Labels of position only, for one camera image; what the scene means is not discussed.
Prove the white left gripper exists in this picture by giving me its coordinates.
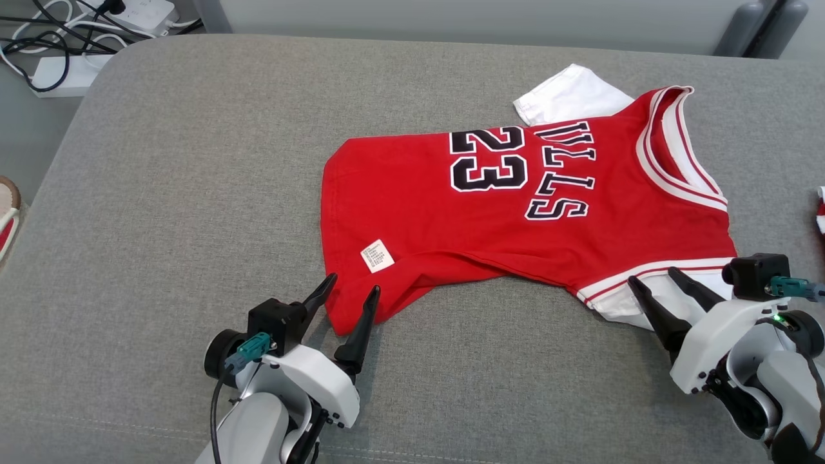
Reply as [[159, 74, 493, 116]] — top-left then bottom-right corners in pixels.
[[235, 272, 382, 430]]

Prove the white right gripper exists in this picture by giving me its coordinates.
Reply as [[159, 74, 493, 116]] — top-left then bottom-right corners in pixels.
[[627, 266, 792, 396]]

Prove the red jersey with number 23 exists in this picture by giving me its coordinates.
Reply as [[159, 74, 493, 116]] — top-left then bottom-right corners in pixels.
[[320, 63, 739, 338]]

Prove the wide white partition panel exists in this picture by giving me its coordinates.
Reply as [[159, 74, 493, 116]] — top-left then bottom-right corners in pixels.
[[216, 0, 758, 57]]

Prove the teal left camera connector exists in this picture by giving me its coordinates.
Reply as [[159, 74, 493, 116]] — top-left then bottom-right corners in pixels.
[[224, 331, 272, 376]]

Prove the teal camera connector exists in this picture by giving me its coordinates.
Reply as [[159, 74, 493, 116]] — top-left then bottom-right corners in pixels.
[[770, 276, 825, 304], [224, 331, 272, 376]]

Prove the teal right camera connector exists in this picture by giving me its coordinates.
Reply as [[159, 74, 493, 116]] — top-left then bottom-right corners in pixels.
[[770, 276, 825, 304]]

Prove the thin black left gripper cable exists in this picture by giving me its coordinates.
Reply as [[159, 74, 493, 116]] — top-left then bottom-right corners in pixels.
[[293, 403, 328, 464]]

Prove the black left camera cable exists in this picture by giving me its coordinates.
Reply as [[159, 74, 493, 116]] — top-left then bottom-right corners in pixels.
[[209, 371, 240, 464]]

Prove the grey partition post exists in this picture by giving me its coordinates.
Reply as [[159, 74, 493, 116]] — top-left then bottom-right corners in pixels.
[[192, 0, 234, 35], [713, 0, 768, 58], [750, 0, 810, 60]]

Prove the black floor cable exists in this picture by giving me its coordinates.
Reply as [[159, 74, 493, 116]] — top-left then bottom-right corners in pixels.
[[0, 0, 126, 92]]

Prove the white floor cable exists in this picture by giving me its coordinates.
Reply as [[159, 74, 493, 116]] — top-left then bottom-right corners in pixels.
[[0, 0, 120, 77]]

